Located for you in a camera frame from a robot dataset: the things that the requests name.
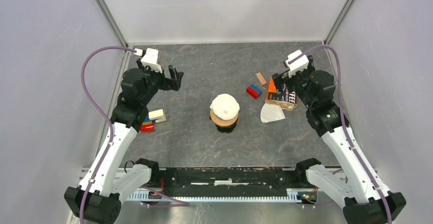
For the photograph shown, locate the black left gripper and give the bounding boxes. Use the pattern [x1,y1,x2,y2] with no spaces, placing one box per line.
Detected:
[137,59,183,105]

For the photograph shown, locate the white wooden block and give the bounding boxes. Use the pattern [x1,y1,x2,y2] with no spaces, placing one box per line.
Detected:
[148,109,166,123]

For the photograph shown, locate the white paper coffee filter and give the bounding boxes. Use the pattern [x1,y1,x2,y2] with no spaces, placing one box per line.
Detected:
[210,93,240,120]

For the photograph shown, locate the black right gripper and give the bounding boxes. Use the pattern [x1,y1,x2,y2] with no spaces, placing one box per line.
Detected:
[272,65,315,109]

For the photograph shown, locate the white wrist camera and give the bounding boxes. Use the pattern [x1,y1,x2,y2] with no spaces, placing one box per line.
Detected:
[283,50,309,78]
[140,48,163,73]

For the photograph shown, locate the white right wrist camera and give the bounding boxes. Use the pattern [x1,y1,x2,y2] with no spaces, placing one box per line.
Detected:
[283,50,309,78]

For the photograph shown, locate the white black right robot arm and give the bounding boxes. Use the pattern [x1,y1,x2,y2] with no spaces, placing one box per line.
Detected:
[272,51,406,223]

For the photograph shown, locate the orange black coffee filter box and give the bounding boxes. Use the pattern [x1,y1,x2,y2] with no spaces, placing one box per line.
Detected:
[265,78,298,104]

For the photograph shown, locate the round wooden dripper stand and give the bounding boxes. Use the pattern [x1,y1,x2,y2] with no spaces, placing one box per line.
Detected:
[210,109,238,128]

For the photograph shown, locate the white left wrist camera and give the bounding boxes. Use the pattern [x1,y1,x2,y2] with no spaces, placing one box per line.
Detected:
[140,48,163,73]

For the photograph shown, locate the paper coffee filters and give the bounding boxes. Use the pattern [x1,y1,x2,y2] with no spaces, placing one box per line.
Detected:
[266,100,297,111]

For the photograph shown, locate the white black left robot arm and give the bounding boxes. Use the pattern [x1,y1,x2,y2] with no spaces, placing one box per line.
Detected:
[64,64,184,223]

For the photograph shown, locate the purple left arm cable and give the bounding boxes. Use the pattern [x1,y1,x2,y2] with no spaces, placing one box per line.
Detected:
[78,46,191,224]

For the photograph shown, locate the blue lego brick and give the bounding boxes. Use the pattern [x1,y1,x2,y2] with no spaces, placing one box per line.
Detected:
[250,84,262,96]

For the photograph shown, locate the dark green glass dripper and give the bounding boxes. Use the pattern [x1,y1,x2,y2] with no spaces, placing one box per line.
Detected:
[215,123,237,133]

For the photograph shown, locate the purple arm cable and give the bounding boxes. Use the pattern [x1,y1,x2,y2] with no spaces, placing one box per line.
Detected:
[287,44,393,224]
[78,46,191,224]

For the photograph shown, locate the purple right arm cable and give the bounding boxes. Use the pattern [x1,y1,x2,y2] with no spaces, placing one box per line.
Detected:
[287,44,393,224]

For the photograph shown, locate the loose white paper filter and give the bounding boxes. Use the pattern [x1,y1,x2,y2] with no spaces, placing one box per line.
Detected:
[260,103,285,123]

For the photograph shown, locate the red lego brick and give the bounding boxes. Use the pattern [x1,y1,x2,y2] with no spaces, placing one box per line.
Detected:
[246,86,261,99]

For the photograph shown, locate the colourful toy block stack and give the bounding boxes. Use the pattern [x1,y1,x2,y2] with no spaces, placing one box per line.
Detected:
[139,115,162,132]

